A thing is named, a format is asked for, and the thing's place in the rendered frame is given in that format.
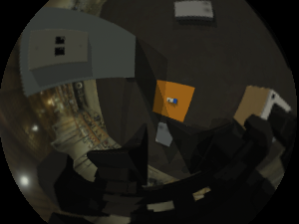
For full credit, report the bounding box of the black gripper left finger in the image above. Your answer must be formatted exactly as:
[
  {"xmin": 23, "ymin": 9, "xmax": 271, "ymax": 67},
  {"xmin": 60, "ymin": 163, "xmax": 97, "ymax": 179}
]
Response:
[{"xmin": 86, "ymin": 123, "xmax": 149, "ymax": 185}]

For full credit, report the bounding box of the orange flat square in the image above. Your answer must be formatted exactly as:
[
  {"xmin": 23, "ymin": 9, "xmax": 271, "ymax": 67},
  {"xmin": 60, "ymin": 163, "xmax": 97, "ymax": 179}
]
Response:
[{"xmin": 153, "ymin": 80, "xmax": 194, "ymax": 120}]

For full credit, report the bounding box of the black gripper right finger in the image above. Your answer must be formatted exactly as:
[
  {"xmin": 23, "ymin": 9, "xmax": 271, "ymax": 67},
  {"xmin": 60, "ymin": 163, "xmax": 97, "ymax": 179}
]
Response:
[{"xmin": 165, "ymin": 119, "xmax": 235, "ymax": 175}]

